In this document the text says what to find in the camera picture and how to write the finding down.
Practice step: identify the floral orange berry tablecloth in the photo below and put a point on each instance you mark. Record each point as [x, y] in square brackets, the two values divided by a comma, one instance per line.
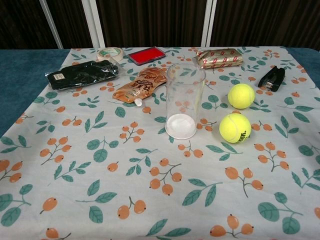
[150, 200]

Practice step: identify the clear plastic cylinder container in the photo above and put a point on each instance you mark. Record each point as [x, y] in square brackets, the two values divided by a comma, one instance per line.
[186, 82]

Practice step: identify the red ink pad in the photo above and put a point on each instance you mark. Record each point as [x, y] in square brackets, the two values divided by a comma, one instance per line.
[146, 57]

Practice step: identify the black stapler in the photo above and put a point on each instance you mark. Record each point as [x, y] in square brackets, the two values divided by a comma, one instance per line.
[271, 78]

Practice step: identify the black gloves in plastic bag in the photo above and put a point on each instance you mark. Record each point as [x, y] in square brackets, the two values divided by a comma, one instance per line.
[82, 73]

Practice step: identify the white partition frame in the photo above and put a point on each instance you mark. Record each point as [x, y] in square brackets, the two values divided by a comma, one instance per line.
[210, 22]
[95, 25]
[51, 25]

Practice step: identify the orange spout pouch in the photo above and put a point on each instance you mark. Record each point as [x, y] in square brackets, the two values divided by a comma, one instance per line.
[140, 86]

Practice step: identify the roll of clear tape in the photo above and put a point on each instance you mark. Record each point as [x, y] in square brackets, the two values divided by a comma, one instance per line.
[117, 54]

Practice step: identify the gold foil snack package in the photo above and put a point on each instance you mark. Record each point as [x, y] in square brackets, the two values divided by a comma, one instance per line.
[220, 58]

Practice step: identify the yellow tennis ball black print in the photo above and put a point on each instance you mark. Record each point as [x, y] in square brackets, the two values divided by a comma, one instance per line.
[232, 127]

